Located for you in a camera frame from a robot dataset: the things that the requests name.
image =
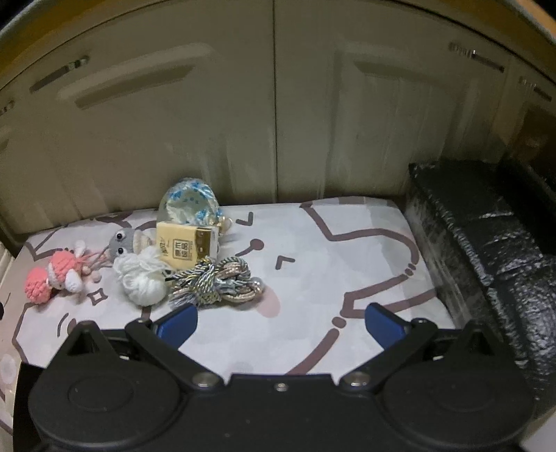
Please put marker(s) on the grey crochet doll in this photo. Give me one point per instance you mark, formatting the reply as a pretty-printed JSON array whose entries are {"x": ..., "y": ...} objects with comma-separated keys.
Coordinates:
[{"x": 120, "y": 243}]

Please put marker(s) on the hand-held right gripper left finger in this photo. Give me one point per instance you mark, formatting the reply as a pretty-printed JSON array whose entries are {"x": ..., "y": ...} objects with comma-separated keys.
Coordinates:
[{"x": 178, "y": 327}]

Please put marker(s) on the yellow tissue packet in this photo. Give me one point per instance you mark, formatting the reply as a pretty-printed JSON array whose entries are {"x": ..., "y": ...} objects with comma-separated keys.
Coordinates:
[{"x": 182, "y": 245}]

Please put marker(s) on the cream wardrobe door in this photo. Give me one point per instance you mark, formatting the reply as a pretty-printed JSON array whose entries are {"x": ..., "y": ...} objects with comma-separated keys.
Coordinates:
[
  {"x": 532, "y": 117},
  {"x": 382, "y": 130},
  {"x": 152, "y": 143}
]

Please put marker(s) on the black padded bench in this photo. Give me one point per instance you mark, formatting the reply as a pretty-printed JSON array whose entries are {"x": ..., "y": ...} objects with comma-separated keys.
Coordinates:
[{"x": 486, "y": 243}]

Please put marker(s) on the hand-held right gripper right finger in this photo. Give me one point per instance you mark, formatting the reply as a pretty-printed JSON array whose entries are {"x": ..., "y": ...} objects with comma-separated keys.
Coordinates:
[{"x": 383, "y": 327}]

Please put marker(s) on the white yarn ball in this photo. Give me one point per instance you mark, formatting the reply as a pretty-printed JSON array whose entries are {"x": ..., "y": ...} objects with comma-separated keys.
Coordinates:
[{"x": 139, "y": 278}]

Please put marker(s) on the bunny printed blanket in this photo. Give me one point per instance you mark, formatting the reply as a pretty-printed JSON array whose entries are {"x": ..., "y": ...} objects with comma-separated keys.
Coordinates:
[{"x": 304, "y": 269}]

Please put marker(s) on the pink crochet doll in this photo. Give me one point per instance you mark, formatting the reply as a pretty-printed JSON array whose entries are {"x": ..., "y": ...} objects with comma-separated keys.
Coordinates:
[{"x": 64, "y": 263}]

